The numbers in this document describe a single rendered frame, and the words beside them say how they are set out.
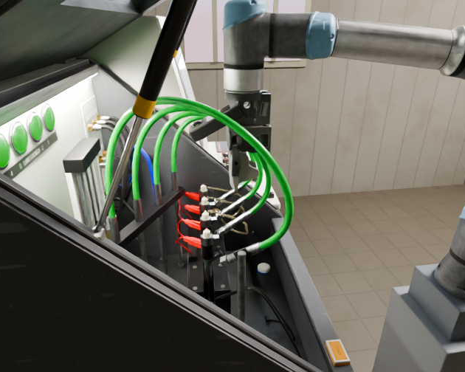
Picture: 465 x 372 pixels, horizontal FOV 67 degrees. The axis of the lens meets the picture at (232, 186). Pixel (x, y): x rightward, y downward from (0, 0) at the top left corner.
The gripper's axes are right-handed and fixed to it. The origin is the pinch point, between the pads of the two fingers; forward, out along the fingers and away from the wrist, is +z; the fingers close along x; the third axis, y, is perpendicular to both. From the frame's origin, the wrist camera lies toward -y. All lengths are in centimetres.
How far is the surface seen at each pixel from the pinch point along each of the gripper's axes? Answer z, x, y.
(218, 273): 23.7, 0.5, -3.3
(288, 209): -2.8, -16.3, 8.1
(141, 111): -24.2, -33.2, -12.4
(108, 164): -6.6, -1.7, -24.6
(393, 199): 122, 211, 176
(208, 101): 28, 224, 4
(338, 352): 25.4, -23.0, 18.0
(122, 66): -20.8, 34.6, -26.3
